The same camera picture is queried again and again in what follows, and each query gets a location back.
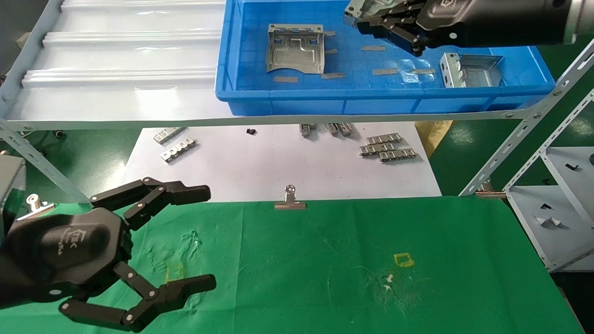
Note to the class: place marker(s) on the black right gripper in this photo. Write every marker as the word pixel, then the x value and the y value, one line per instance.
pixel 501 21

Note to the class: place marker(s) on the clear plastic film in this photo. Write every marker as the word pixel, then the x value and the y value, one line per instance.
pixel 409 76

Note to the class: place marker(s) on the small grey triangular piece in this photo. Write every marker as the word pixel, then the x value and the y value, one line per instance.
pixel 550 221

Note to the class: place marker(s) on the green table cloth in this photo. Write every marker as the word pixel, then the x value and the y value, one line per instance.
pixel 301 260

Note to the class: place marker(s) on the grey metal shelf unit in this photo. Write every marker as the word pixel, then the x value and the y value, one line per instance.
pixel 557 243

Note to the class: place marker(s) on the flat notched metal plate part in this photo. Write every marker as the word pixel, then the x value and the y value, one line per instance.
pixel 294 55

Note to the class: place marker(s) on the folded metal box part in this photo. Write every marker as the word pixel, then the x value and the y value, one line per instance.
pixel 478 76

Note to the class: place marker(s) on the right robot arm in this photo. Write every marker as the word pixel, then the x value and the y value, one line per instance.
pixel 582 21

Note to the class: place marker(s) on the brown cardboard piece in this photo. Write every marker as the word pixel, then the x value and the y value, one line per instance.
pixel 434 134

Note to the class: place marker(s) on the white paper sheet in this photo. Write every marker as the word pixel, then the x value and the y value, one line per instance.
pixel 260 167

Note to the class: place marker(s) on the blue plastic bin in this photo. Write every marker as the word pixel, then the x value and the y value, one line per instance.
pixel 371 103

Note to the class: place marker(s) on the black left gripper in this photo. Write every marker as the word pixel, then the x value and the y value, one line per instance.
pixel 65 250

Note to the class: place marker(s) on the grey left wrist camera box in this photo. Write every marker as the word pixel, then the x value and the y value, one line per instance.
pixel 9 185

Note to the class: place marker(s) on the translucent corrugated plastic sheet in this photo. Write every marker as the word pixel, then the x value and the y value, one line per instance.
pixel 116 55

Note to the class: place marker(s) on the small notched metal bracket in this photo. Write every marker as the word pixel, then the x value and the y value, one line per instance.
pixel 384 138
pixel 377 148
pixel 345 128
pixel 332 128
pixel 397 155
pixel 178 150
pixel 169 134
pixel 306 129

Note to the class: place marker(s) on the grey slotted metal rack frame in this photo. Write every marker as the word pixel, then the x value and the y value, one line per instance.
pixel 139 124

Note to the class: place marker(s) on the bent sheet metal part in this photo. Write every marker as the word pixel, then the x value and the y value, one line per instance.
pixel 364 8

